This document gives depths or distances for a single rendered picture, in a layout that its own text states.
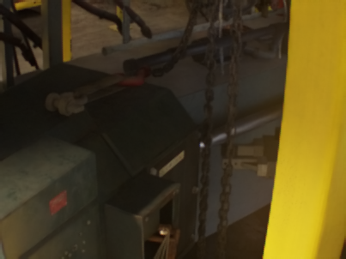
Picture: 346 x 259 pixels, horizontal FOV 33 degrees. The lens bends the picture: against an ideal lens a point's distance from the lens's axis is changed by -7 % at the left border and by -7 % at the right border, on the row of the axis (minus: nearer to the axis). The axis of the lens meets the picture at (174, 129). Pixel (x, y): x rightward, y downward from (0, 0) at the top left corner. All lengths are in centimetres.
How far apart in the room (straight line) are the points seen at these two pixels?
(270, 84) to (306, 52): 138
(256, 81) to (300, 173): 127
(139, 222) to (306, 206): 31
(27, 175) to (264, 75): 131
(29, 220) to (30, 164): 11
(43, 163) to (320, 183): 43
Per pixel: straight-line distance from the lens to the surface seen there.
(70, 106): 110
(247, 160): 141
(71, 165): 96
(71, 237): 102
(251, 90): 209
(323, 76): 77
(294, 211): 88
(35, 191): 91
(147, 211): 104
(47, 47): 160
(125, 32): 181
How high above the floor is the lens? 136
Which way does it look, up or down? 27 degrees down
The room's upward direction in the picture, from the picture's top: 1 degrees clockwise
